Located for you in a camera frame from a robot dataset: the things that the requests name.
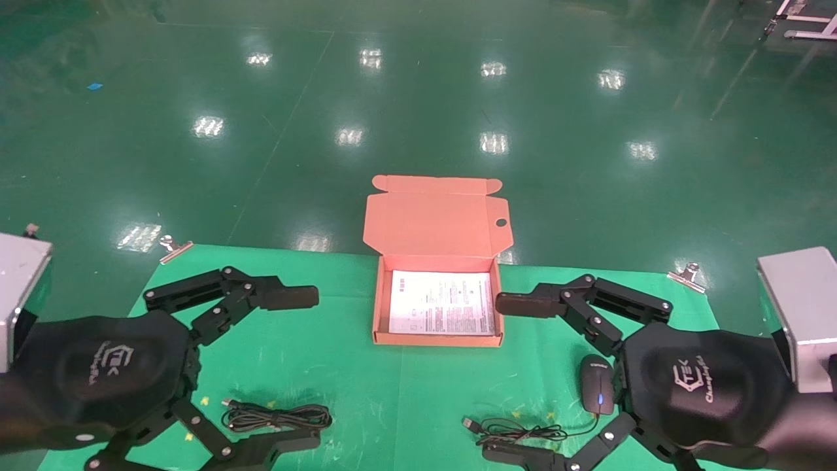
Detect black data cable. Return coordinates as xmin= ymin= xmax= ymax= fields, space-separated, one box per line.
xmin=221 ymin=397 xmax=333 ymax=434

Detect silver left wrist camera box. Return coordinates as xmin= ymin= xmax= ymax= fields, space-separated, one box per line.
xmin=0 ymin=224 xmax=54 ymax=374

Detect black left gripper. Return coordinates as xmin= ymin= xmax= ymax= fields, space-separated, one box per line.
xmin=13 ymin=310 xmax=323 ymax=471

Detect white printed instruction sheet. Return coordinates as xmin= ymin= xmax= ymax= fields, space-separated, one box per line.
xmin=388 ymin=270 xmax=496 ymax=337

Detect black wired computer mouse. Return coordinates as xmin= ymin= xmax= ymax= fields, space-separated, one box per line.
xmin=462 ymin=354 xmax=617 ymax=451

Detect green table mat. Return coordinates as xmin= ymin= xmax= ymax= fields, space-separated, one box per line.
xmin=37 ymin=243 xmax=783 ymax=471

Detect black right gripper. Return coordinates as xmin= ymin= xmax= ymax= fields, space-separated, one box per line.
xmin=482 ymin=273 xmax=797 ymax=471

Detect white metal frame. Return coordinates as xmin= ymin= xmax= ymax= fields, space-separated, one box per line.
xmin=763 ymin=0 xmax=837 ymax=42

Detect orange cardboard box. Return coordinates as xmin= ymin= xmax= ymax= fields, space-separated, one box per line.
xmin=363 ymin=174 xmax=515 ymax=348

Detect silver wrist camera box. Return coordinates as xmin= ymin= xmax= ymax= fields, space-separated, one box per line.
xmin=757 ymin=247 xmax=837 ymax=394
xmin=0 ymin=224 xmax=54 ymax=374

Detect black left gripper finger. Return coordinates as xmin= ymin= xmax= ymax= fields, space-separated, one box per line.
xmin=144 ymin=266 xmax=320 ymax=347

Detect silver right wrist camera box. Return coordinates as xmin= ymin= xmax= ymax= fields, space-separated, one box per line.
xmin=757 ymin=247 xmax=837 ymax=394

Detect metal binder clip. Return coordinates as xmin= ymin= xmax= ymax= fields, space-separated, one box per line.
xmin=666 ymin=262 xmax=708 ymax=295
xmin=158 ymin=235 xmax=195 ymax=266

